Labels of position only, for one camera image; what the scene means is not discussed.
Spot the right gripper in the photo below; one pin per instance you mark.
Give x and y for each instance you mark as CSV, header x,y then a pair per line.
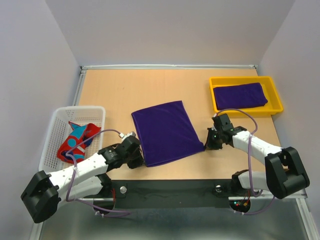
x,y
209,144

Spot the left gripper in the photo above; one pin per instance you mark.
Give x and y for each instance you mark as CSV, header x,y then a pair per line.
x,y
139,161

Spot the purple towel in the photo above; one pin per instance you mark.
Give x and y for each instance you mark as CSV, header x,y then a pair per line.
x,y
242,96
166,133

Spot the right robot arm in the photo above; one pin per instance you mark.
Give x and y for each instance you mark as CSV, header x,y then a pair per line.
x,y
284,172

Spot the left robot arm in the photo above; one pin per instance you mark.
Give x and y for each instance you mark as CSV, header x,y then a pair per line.
x,y
46,192

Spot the yellow plastic tray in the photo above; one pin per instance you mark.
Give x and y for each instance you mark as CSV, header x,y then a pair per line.
x,y
273,107

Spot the white plastic basket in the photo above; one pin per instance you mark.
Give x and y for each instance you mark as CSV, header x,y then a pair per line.
x,y
59,129

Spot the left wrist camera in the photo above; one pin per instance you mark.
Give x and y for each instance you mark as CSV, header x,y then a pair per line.
x,y
123,136

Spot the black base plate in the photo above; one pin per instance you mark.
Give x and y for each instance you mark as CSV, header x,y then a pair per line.
x,y
161,194

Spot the aluminium back rail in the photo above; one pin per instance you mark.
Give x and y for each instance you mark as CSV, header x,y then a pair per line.
x,y
167,66

